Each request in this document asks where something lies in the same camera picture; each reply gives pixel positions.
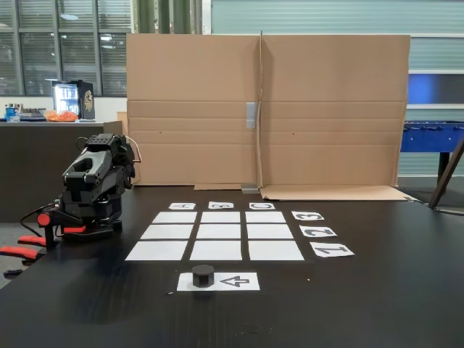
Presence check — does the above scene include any number 2 paper sheet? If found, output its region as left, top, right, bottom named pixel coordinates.
left=299, top=225, right=338, bottom=239

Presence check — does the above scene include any red and black clamp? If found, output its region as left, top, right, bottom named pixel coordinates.
left=0, top=208, right=88, bottom=278

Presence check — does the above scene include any small cardboard box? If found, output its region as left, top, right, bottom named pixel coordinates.
left=103, top=111, right=128, bottom=138

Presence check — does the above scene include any black mini fridge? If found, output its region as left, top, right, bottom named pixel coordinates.
left=51, top=79, right=96, bottom=120

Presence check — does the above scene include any black cable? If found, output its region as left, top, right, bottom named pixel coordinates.
left=20, top=204, right=62, bottom=237

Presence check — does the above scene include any black octagonal token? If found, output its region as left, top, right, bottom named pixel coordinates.
left=192, top=265, right=215, bottom=288

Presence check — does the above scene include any large brown cardboard panel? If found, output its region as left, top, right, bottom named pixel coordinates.
left=257, top=30, right=416, bottom=202
left=125, top=33, right=262, bottom=191

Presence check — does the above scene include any number 1 paper sheet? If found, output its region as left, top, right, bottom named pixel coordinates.
left=310, top=243, right=355, bottom=258

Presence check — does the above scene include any orange bag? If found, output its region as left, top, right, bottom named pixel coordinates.
left=45, top=109, right=80, bottom=123

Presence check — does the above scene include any blue and white carton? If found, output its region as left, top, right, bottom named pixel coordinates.
left=4, top=103, right=22, bottom=123

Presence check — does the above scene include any blue foosball table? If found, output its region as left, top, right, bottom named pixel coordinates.
left=400, top=119, right=464, bottom=189

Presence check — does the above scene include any brown wooden easel leg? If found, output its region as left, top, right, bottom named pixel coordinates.
left=429, top=136, right=464, bottom=210

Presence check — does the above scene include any dark counter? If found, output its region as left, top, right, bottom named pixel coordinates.
left=0, top=121, right=124, bottom=224

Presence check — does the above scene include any number 3 paper sheet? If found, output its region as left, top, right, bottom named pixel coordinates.
left=291, top=211, right=326, bottom=221

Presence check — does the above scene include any white arrow paper sheet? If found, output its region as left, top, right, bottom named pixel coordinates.
left=176, top=272, right=261, bottom=291

